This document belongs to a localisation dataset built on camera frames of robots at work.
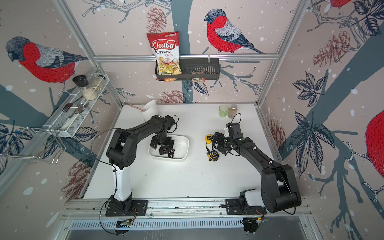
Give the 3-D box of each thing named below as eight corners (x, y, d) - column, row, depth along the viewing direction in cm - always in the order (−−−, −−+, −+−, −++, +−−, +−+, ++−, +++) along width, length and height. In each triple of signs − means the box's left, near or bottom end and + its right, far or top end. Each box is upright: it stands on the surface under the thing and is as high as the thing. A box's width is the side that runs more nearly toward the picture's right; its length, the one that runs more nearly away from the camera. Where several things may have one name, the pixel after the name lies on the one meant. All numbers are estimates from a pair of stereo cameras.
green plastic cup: (218, 117, 115) (219, 110, 109) (217, 111, 119) (219, 104, 113) (227, 117, 115) (229, 110, 109) (226, 111, 119) (228, 104, 113)
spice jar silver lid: (228, 119, 114) (230, 109, 105) (227, 113, 118) (229, 104, 109) (235, 119, 114) (238, 109, 105) (233, 113, 118) (236, 104, 109)
